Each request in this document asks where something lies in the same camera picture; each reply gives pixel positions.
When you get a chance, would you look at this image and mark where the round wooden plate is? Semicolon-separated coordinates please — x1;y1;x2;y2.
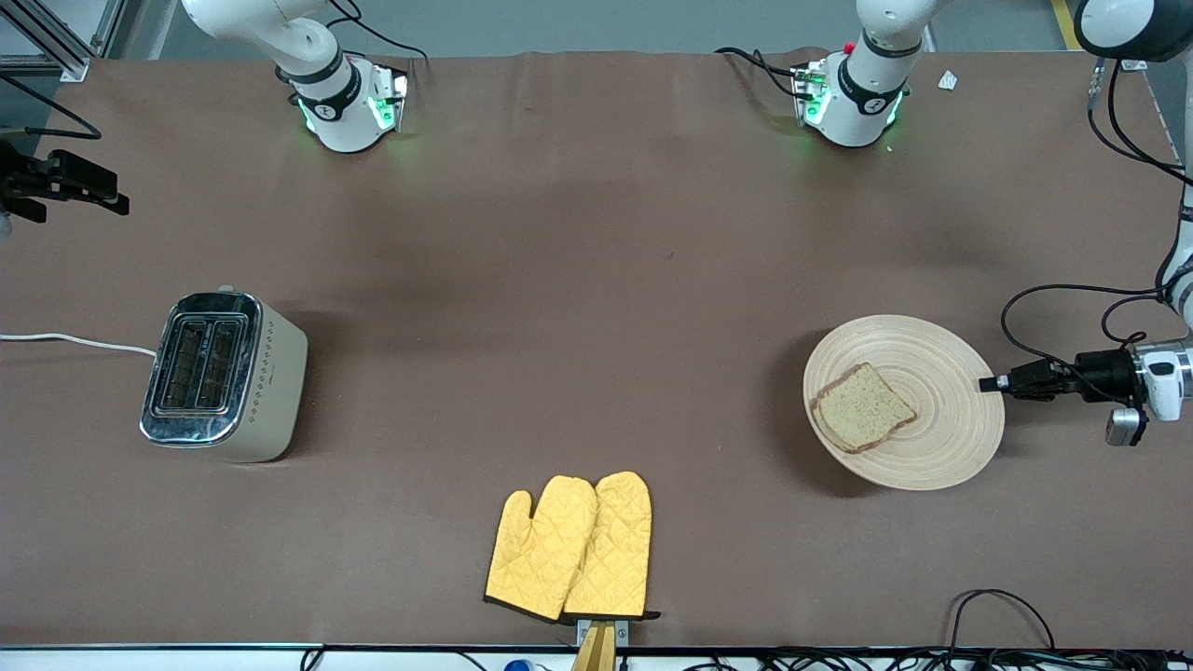
802;314;1007;492

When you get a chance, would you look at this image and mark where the brown toast slice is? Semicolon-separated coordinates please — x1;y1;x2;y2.
810;362;918;456

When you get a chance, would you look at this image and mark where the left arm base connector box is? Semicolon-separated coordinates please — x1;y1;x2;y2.
789;58;832;128

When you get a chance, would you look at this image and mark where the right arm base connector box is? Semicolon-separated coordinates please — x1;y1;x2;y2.
366;60;413;133

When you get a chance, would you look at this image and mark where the cream and chrome toaster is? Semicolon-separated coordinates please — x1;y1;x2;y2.
140;286;309;464

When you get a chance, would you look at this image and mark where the brown table cover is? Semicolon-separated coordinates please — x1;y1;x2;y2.
0;48;1193;650

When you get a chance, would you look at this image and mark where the yellow quilted oven mitt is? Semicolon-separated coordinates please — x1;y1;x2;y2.
483;475;599;623
562;471;662;623

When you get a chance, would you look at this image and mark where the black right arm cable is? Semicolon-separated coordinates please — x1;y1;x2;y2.
0;71;103;143

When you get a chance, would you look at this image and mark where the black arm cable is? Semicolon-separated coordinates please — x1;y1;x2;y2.
0;71;103;143
999;54;1193;404

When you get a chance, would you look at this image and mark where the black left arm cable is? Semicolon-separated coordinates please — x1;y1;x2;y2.
999;54;1193;404

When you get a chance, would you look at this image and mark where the aluminium frame profile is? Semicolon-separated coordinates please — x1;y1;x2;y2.
0;0;128;84

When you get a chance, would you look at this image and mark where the white toaster power cord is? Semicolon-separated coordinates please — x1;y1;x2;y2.
0;332;158;359

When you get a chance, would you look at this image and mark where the looped black cable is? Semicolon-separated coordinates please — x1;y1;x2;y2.
948;588;1057;653

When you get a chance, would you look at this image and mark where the black left base cable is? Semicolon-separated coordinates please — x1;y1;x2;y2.
714;46;804;100

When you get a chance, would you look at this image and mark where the small metal bracket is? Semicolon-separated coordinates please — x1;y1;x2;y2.
575;617;631;650

